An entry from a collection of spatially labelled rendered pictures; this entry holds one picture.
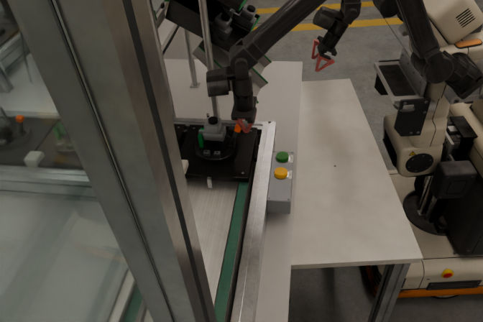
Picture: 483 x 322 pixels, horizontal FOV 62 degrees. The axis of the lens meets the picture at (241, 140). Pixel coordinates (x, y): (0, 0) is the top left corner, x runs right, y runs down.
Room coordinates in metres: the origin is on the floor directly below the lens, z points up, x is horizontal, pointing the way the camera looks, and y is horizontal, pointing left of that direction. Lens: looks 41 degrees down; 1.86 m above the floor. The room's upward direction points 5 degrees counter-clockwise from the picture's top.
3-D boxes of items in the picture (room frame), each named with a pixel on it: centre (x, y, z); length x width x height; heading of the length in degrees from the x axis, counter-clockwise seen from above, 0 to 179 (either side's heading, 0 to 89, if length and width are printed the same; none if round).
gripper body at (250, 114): (0.96, -0.02, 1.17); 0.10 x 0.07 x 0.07; 169
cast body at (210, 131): (0.98, 0.09, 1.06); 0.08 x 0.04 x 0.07; 76
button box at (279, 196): (0.85, -0.11, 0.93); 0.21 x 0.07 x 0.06; 169
